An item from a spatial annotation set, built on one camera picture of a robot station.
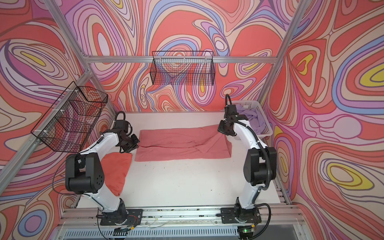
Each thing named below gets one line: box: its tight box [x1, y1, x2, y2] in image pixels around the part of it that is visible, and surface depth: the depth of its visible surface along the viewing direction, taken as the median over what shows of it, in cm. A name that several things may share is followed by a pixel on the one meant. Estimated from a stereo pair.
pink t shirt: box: [135, 125, 232, 162], surface depth 97 cm
